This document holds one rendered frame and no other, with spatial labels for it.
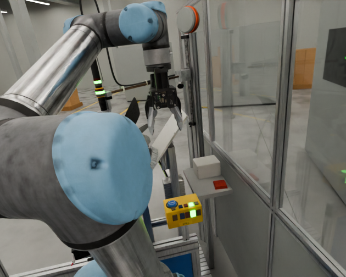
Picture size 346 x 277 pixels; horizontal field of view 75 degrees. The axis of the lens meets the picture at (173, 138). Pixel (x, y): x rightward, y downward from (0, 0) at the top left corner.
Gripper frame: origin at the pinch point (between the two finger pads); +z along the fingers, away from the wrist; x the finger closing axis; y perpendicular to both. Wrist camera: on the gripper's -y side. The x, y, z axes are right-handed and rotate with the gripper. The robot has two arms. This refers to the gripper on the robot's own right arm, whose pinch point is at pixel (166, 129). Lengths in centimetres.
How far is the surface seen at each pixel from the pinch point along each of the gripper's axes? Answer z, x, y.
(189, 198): 40.8, 8.5, -16.1
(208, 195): 63, 26, -44
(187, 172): 62, 20, -74
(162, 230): 148, -4, -116
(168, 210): 40.8, -2.2, -11.2
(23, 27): -115, -254, -623
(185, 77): -5, 27, -82
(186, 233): 58, 5, -13
